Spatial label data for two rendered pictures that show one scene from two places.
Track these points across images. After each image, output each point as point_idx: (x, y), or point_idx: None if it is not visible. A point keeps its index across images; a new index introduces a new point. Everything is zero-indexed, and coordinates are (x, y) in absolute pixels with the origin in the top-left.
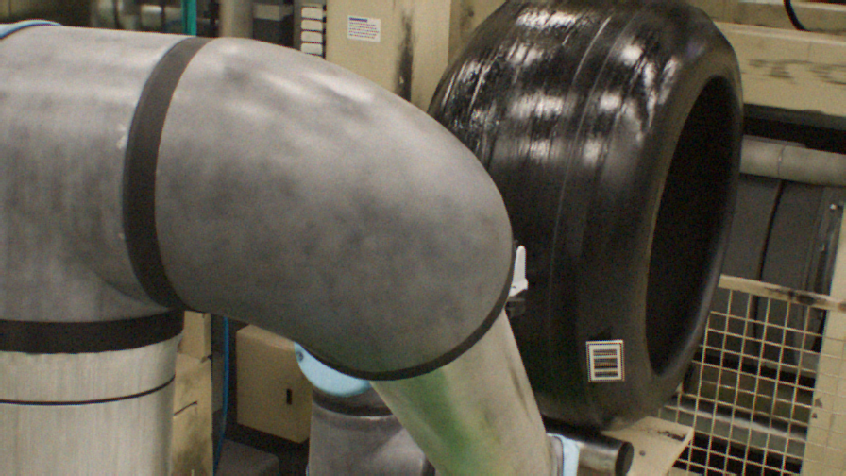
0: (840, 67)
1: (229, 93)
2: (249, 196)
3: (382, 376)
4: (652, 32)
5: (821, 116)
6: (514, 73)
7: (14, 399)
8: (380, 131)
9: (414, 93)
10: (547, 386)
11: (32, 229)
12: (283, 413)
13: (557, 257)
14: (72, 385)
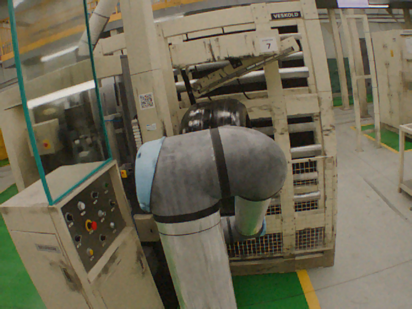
0: (263, 105)
1: (235, 139)
2: (249, 162)
3: (268, 198)
4: (231, 107)
5: (260, 118)
6: (200, 126)
7: (197, 231)
8: (265, 139)
9: None
10: (232, 204)
11: (192, 187)
12: (151, 235)
13: None
14: (209, 224)
